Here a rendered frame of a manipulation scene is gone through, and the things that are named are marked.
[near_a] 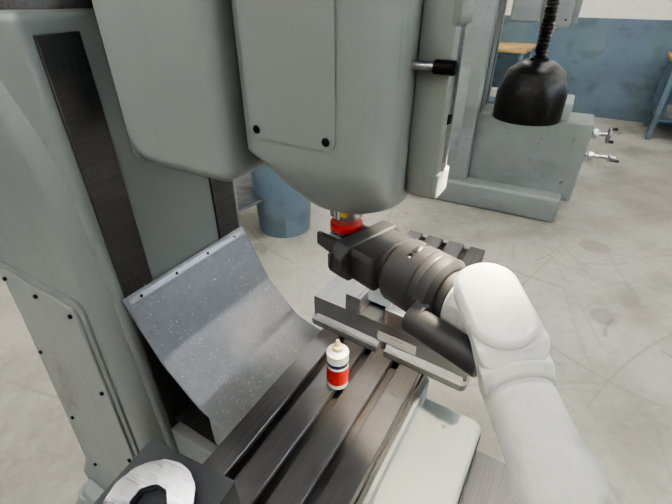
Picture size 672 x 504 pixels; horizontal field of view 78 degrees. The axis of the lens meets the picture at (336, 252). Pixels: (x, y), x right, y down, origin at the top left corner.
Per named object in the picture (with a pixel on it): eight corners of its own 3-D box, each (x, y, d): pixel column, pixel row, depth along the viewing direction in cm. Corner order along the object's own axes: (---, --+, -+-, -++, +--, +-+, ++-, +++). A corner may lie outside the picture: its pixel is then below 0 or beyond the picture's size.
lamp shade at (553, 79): (568, 127, 44) (588, 63, 40) (498, 124, 45) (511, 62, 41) (549, 110, 50) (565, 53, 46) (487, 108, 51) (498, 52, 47)
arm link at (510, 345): (506, 254, 45) (566, 361, 35) (501, 306, 51) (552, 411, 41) (446, 266, 45) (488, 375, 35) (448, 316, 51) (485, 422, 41)
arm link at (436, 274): (447, 236, 50) (538, 278, 43) (450, 294, 58) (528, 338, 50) (384, 293, 46) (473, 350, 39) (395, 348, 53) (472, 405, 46)
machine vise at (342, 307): (487, 344, 87) (498, 303, 81) (463, 393, 76) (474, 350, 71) (345, 287, 103) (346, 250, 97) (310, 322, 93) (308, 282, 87)
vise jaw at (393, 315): (435, 301, 88) (437, 286, 86) (410, 336, 79) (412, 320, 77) (409, 291, 91) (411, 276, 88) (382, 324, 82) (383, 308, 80)
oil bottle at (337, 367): (352, 379, 79) (353, 336, 73) (341, 394, 76) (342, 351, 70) (333, 370, 81) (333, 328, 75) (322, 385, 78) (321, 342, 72)
